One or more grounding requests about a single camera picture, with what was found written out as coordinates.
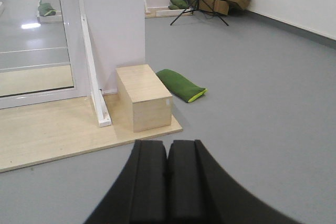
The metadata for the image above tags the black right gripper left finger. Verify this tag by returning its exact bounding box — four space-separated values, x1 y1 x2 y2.
85 140 166 223

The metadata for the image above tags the black tripod stand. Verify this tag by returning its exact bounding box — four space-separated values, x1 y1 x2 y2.
170 0 229 26

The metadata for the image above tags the white wooden support brace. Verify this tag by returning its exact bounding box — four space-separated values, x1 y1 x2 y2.
78 0 112 127

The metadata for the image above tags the light plywood base platform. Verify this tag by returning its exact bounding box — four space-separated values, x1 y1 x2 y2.
1 94 183 172

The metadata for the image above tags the brown cardboard box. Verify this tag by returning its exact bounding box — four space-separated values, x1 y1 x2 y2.
199 0 251 15

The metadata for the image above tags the green sandbag by far wall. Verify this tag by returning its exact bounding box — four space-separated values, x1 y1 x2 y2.
168 0 188 10

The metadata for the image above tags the white framed sliding glass door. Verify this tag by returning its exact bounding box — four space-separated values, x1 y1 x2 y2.
1 0 89 109

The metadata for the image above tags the light wooden box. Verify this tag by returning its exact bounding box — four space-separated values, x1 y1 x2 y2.
116 64 173 132

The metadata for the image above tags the green sandbag near box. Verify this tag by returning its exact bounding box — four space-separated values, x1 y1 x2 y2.
156 69 207 103

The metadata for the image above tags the green sandbag behind glass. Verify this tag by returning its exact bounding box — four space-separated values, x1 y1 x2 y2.
38 2 57 17

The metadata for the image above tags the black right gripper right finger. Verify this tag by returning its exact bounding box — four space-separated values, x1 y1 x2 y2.
167 140 297 223

